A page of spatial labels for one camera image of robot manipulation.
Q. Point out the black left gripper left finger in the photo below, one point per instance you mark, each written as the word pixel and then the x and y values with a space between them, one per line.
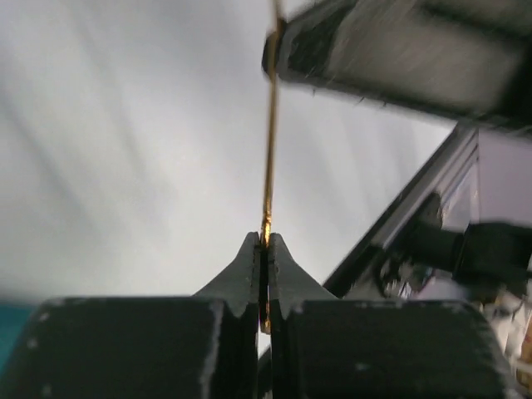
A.
pixel 201 346

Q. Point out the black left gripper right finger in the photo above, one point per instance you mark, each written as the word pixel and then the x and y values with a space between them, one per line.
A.
pixel 325 347

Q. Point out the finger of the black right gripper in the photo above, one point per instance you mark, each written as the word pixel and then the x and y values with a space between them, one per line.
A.
pixel 457 59

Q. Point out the gold metal spoon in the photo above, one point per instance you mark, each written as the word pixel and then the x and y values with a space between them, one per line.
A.
pixel 272 124

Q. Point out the teal satin napkin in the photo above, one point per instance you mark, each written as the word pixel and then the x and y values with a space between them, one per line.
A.
pixel 12 320

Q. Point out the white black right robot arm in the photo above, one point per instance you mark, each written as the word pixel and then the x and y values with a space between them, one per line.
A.
pixel 466 212

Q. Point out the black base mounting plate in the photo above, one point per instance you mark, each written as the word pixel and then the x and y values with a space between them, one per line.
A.
pixel 424 198

